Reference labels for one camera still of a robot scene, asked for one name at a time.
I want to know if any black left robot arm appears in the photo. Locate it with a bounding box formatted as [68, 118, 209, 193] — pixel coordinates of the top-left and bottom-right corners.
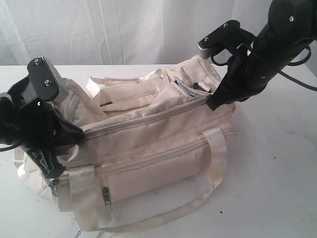
[0, 77, 84, 179]

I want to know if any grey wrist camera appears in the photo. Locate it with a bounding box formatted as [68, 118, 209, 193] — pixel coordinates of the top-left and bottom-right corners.
[198, 20, 240, 59]
[27, 57, 69, 104]

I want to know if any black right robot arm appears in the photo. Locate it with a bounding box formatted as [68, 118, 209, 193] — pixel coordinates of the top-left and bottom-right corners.
[198, 0, 317, 110]

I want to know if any white backdrop curtain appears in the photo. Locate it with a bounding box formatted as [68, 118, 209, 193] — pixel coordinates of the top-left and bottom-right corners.
[0, 0, 317, 67]

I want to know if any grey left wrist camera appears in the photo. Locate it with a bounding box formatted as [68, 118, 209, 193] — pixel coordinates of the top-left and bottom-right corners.
[27, 57, 69, 104]

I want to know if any cream white duffel bag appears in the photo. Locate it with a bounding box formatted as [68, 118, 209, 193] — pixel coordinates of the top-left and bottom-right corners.
[13, 56, 236, 233]

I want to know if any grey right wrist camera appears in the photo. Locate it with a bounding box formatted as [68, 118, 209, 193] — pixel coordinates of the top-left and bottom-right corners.
[198, 20, 240, 59]

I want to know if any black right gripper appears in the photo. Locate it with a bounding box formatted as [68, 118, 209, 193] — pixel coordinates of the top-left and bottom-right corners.
[206, 43, 272, 111]

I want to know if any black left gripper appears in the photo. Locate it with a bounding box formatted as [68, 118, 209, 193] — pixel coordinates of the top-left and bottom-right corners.
[0, 76, 84, 179]

